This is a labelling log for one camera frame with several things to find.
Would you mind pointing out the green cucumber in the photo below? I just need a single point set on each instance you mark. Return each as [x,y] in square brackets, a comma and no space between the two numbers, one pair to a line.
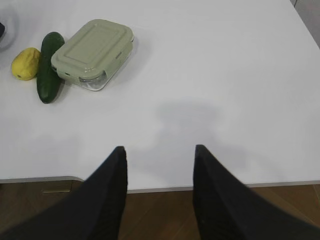
[47,81]

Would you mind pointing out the navy blue lunch bag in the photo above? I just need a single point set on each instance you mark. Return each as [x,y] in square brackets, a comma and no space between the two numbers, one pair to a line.
[2,30]

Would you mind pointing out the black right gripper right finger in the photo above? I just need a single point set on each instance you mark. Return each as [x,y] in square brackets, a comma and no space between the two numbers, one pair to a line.
[226,209]

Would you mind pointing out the green lid glass food container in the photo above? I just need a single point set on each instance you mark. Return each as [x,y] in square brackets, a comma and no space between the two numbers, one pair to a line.
[91,57]

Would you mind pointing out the yellow lemon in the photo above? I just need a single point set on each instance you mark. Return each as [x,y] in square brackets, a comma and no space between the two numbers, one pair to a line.
[25,65]

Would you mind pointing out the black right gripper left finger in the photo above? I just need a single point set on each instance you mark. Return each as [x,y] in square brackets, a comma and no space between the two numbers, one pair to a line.
[92,212]

